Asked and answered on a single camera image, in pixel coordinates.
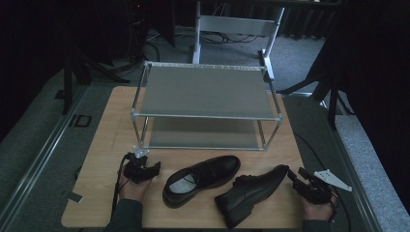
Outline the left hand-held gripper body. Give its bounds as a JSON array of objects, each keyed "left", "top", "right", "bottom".
[{"left": 124, "top": 146, "right": 153, "bottom": 185}]

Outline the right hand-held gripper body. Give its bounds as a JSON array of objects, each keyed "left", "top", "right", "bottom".
[{"left": 293, "top": 169, "right": 353, "bottom": 206}]

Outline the black leather shoe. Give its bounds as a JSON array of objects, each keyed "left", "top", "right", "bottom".
[
  {"left": 161, "top": 155, "right": 242, "bottom": 209},
  {"left": 214, "top": 163, "right": 290, "bottom": 230}
]

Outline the grey two-tier shoe rack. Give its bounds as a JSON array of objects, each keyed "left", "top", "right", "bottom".
[{"left": 130, "top": 60, "right": 284, "bottom": 152}]

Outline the person's left hand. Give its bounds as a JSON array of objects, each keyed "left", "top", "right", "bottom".
[{"left": 118, "top": 172, "right": 153, "bottom": 202}]

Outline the person's right hand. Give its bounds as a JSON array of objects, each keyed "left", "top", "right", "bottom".
[{"left": 301, "top": 194, "right": 339, "bottom": 222}]

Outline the grey tape piece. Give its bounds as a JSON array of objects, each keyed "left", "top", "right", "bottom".
[{"left": 65, "top": 190, "right": 84, "bottom": 204}]

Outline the black tripod stand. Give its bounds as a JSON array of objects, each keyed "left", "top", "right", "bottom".
[
  {"left": 276, "top": 42, "right": 356, "bottom": 131},
  {"left": 60, "top": 30, "right": 132, "bottom": 116}
]

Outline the dark curtain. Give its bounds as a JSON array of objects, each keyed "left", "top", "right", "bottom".
[{"left": 317, "top": 0, "right": 410, "bottom": 207}]

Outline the dark equipment with red light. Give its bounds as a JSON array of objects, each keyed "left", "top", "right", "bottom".
[{"left": 127, "top": 0, "right": 151, "bottom": 61}]

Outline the white metal stand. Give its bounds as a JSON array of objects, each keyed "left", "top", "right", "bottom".
[{"left": 191, "top": 0, "right": 286, "bottom": 81}]

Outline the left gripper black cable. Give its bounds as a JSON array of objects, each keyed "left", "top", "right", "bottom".
[{"left": 110, "top": 152, "right": 136, "bottom": 220}]

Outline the aluminium rail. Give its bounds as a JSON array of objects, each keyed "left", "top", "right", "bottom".
[
  {"left": 0, "top": 84, "right": 90, "bottom": 224},
  {"left": 279, "top": 91, "right": 385, "bottom": 232}
]

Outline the bundle of black floor cables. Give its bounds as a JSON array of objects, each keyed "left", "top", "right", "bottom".
[{"left": 198, "top": 30, "right": 263, "bottom": 45}]

